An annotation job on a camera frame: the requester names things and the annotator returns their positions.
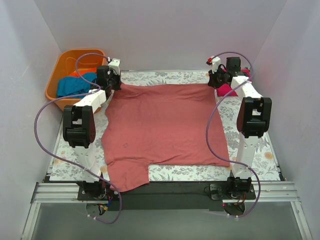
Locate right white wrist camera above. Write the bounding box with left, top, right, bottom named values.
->
left=206, top=56, right=221, bottom=73

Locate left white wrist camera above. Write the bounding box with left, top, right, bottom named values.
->
left=108, top=58, right=121, bottom=75

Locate blue t shirt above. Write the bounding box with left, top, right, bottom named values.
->
left=56, top=72, right=91, bottom=98

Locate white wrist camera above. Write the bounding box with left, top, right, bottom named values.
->
left=108, top=58, right=121, bottom=75
left=206, top=56, right=221, bottom=73

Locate folded magenta t shirt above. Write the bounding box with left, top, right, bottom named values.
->
left=216, top=68, right=251, bottom=97

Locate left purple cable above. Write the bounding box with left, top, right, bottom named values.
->
left=34, top=53, right=123, bottom=224

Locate orange plastic basket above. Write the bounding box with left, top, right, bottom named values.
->
left=44, top=48, right=106, bottom=110

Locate aluminium frame rail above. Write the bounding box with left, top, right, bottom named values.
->
left=21, top=182, right=86, bottom=240

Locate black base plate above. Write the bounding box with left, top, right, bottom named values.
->
left=77, top=181, right=257, bottom=212

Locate dusty pink t shirt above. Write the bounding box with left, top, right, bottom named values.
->
left=101, top=83, right=229, bottom=192

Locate orange t shirt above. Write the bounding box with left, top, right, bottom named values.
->
left=68, top=67, right=97, bottom=78

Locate floral patterned table mat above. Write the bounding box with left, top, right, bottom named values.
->
left=47, top=71, right=280, bottom=182

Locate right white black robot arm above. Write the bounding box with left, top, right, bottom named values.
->
left=207, top=57, right=272, bottom=204

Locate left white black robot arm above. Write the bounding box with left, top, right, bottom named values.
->
left=62, top=65, right=122, bottom=200

